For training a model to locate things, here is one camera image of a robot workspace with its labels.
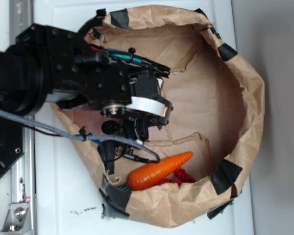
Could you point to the wrist camera with white ring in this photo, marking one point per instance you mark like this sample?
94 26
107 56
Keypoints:
147 108

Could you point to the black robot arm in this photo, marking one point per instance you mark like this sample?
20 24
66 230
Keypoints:
48 64

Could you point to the red raspberry toy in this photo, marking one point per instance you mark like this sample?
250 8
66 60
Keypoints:
180 177

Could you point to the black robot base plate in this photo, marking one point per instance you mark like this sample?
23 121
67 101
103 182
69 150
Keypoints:
11 145

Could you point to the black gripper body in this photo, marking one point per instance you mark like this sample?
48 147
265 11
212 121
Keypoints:
82 78

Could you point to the metal corner bracket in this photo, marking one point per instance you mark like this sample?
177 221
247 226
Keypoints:
17 221

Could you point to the brown paper bag bin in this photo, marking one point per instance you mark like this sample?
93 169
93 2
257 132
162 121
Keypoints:
219 108

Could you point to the aluminium frame rail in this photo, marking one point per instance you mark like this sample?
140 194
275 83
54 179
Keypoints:
23 171

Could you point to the orange plastic carrot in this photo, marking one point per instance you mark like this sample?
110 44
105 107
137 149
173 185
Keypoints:
153 173

